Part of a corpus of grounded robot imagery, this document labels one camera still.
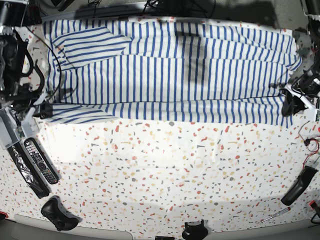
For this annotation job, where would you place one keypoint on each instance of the black game controller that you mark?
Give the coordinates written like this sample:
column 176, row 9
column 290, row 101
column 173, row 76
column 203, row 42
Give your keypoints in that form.
column 54, row 214

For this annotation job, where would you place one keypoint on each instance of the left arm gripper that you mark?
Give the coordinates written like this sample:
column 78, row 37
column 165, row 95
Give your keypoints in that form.
column 295, row 101

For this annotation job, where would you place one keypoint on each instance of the black curved handle right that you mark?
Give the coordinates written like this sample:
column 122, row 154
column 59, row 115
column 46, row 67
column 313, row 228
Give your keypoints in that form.
column 300, row 185

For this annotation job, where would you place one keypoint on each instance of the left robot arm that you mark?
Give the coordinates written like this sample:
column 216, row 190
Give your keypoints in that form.
column 302, row 92

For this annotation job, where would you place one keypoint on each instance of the black foil wrapped bar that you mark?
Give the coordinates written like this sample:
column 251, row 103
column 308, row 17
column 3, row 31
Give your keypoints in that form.
column 27, row 171

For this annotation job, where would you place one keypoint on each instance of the clear plastic screw bit box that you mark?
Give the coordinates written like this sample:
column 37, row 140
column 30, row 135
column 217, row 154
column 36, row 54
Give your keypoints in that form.
column 9, row 134

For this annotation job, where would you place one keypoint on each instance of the blue white striped t-shirt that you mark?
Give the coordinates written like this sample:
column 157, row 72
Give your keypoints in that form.
column 170, row 75

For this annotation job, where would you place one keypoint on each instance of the black tv remote control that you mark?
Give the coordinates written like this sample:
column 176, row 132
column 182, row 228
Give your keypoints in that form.
column 41, row 161

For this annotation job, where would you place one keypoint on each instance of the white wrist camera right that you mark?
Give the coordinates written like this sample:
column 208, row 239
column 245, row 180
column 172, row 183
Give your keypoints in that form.
column 25, row 130

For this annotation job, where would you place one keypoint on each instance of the small red black clip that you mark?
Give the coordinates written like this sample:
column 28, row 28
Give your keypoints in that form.
column 313, row 204

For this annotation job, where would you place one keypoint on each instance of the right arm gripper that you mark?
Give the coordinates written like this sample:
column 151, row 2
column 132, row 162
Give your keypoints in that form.
column 45, row 111

